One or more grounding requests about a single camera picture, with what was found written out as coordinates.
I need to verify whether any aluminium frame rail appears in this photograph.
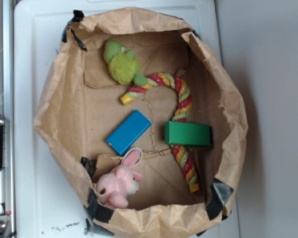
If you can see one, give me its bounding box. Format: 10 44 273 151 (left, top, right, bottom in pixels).
0 0 17 238

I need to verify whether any green wooden block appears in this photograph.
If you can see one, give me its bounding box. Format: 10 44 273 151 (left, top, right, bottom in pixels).
164 121 211 146

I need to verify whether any brown paper bag bin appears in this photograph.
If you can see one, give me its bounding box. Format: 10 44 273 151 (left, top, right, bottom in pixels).
34 7 248 238

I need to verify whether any pink plush bunny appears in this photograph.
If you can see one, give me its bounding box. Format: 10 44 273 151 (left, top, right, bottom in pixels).
96 147 144 209

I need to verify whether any green plush toy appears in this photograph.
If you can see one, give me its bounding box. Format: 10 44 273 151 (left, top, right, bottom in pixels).
104 40 148 86

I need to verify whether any blue wooden block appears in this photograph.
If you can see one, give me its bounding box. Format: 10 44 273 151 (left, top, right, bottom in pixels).
105 110 151 156

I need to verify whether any multicolour twisted rope toy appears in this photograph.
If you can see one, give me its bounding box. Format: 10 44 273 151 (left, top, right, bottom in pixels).
120 72 200 193

